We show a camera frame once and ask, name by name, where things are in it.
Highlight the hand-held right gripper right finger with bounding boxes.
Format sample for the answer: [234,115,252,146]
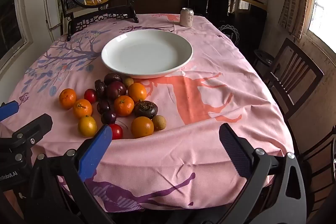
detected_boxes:
[217,123,307,224]

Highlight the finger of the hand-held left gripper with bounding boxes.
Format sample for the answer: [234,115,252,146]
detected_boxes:
[0,100,20,122]
[0,113,53,161]

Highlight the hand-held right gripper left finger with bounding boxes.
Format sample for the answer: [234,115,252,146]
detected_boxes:
[26,124,116,224]

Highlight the smooth yellow-orange citrus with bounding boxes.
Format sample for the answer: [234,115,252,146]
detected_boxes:
[128,83,147,103]
[131,116,154,139]
[78,115,98,138]

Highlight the red cherry tomato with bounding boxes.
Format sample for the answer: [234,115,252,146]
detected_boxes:
[109,123,124,140]
[84,89,98,104]

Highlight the bumpy orange mandarin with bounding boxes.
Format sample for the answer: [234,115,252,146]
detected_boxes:
[114,95,135,117]
[59,88,77,109]
[73,99,93,119]

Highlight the small wrinkled dark date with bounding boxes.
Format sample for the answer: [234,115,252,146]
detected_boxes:
[94,79,108,99]

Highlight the dark brown water chestnut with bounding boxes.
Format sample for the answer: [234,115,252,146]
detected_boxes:
[134,100,159,119]

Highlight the brown longan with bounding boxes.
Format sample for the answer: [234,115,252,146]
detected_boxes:
[152,115,167,131]

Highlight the white ceramic plate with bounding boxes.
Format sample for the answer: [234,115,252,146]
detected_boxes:
[101,29,194,79]

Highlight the dark red cherry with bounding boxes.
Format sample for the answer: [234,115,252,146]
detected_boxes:
[97,99,112,114]
[101,111,117,125]

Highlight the pink printed tablecloth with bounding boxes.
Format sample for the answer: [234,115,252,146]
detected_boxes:
[0,13,294,212]

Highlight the large dark red plum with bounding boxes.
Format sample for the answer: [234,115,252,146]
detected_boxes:
[106,81,127,100]

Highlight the wrinkled purple passion fruit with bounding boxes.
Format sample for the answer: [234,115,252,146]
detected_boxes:
[104,73,123,86]

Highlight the white framed window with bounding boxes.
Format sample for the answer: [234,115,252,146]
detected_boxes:
[0,0,32,69]

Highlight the dark wooden chair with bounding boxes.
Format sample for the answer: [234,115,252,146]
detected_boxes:
[299,124,336,214]

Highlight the dark round stool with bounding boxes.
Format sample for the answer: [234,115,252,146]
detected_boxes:
[253,49,274,67]

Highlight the brown wooden slat chair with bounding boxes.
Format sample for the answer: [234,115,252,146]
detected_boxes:
[262,38,324,119]

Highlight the black bag with white pattern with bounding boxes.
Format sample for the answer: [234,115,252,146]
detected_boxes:
[210,0,268,48]

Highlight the silver drink can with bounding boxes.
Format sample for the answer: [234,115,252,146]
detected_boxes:
[180,7,194,28]

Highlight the bright window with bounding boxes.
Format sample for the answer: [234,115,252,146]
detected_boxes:
[308,0,336,54]

